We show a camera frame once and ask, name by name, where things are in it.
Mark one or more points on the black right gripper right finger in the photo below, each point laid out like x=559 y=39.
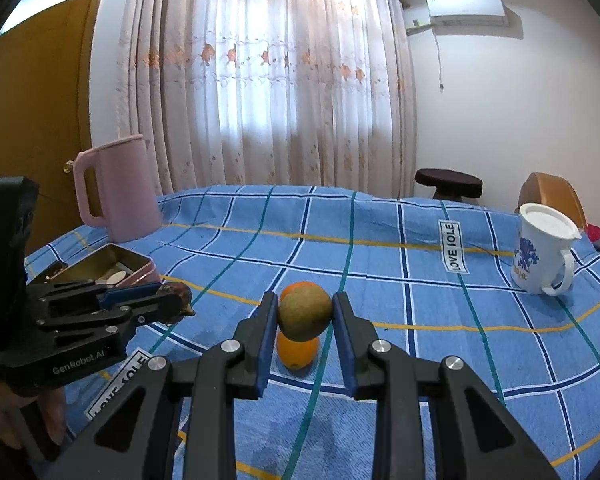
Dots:
x=473 y=434

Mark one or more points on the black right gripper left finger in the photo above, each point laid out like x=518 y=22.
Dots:
x=135 y=436

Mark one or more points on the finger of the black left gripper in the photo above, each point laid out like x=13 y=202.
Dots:
x=87 y=295
x=106 y=330

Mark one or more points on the pale round fruit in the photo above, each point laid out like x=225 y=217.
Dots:
x=112 y=277

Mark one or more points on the dark brown passion fruit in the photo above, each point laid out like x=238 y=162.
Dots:
x=185 y=297

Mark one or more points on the orange tangerine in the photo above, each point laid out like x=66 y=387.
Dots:
x=290 y=289
x=296 y=355

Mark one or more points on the green-brown kiwi fruit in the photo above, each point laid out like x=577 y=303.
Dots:
x=302 y=316

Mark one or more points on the left hand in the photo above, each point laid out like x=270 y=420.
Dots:
x=52 y=405

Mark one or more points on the gold metal tin box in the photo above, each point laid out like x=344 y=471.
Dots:
x=142 y=270

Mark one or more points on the pink plastic pitcher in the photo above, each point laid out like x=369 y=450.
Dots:
x=124 y=186

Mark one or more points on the blue plaid tablecloth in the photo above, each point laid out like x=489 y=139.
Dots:
x=434 y=278

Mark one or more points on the brown wooden door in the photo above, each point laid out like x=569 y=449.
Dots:
x=40 y=61

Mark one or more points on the white mug blue print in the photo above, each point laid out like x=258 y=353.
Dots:
x=543 y=262

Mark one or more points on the dark round stool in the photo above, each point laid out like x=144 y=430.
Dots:
x=450 y=184

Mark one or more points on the pink patterned cloth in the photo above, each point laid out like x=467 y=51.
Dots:
x=593 y=233

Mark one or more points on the white floral curtain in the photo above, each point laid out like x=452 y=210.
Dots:
x=313 y=92

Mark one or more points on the white wall air conditioner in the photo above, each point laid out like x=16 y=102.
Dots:
x=452 y=13

